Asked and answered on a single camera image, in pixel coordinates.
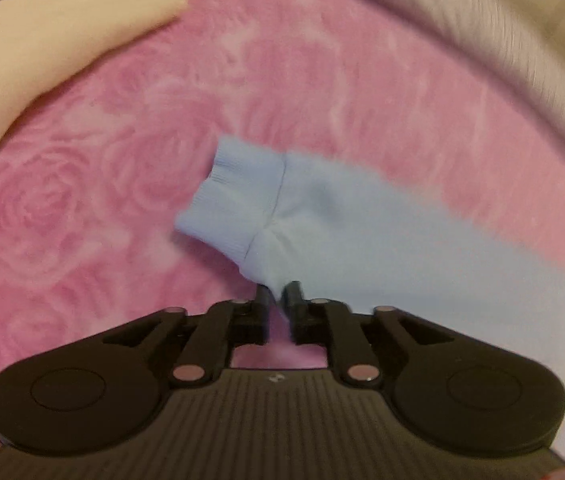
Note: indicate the light blue sweatshirt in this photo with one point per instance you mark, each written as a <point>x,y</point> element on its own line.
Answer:
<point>362,240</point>

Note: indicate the grey ribbed duvet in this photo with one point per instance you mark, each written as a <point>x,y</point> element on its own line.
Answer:
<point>467,15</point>

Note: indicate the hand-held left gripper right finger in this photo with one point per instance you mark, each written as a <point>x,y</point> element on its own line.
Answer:
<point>293,310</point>

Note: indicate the cream cloth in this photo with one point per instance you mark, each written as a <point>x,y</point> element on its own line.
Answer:
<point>27,50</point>

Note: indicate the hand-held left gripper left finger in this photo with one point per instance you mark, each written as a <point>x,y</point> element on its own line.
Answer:
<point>262,310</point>

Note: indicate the pink rose print blanket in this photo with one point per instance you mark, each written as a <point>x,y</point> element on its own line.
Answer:
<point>112,200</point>

